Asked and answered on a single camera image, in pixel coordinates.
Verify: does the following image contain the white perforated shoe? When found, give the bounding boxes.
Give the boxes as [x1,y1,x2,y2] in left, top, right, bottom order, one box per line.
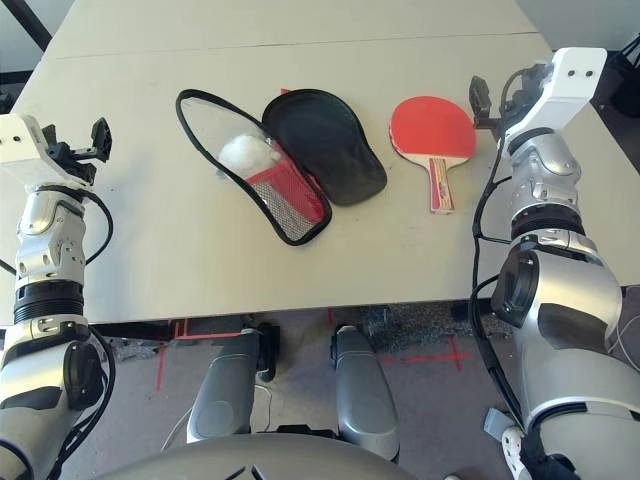
[501,424,529,476]

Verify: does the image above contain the white cable bundle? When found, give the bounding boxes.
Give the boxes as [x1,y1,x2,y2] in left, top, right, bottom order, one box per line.
[607,319,640,371]

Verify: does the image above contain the red black paddle case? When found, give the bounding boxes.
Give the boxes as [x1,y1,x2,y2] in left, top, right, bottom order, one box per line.
[174,87,389,247]

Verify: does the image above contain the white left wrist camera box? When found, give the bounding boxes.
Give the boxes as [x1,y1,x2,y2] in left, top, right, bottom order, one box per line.
[0,113,96,189]

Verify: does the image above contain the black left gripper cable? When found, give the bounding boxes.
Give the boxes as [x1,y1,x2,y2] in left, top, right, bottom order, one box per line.
[74,192,115,266]

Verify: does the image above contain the grey floor pedal box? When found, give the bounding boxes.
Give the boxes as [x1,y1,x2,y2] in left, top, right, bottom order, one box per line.
[482,407,515,440]

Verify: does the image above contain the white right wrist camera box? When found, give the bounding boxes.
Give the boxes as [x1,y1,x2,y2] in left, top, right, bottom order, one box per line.
[504,48,609,149]

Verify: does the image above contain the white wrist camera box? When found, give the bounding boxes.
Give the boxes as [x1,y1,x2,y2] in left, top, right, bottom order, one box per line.
[504,48,609,149]
[0,113,96,189]

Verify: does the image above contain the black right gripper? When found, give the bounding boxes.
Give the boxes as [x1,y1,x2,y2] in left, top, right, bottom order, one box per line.
[468,62,551,137]

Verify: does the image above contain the grey robot left leg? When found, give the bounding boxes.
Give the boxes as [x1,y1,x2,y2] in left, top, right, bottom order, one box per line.
[185,324,281,446]

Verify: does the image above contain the grey robot leg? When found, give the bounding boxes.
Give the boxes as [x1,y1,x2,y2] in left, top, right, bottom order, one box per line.
[185,324,281,446]
[328,324,402,464]

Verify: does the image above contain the grey robot torso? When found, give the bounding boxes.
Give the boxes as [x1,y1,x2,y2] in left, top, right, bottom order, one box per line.
[92,432,506,480]

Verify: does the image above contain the grey robot right leg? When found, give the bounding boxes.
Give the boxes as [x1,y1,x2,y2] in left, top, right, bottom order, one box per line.
[328,324,402,464]

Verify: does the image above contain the fluffy plush keychain charm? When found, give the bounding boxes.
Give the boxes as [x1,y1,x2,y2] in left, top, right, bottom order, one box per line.
[217,130,284,177]

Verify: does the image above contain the red ping-pong paddle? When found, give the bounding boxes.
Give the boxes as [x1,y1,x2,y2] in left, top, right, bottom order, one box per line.
[387,94,477,216]

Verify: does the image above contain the black diagonal bar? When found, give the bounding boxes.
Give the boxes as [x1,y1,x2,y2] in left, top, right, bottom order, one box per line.
[0,0,54,56]

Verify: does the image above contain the black tripod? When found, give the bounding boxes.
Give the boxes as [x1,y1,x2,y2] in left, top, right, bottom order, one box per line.
[607,37,640,119]

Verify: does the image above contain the black right camera cable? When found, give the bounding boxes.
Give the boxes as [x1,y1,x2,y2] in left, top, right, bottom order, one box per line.
[471,69,526,246]

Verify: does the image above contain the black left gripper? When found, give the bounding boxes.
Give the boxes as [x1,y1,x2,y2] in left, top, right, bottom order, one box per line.
[42,117,114,186]

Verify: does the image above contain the red floor tape line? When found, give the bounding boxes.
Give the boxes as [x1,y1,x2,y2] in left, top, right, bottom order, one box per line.
[154,319,191,391]

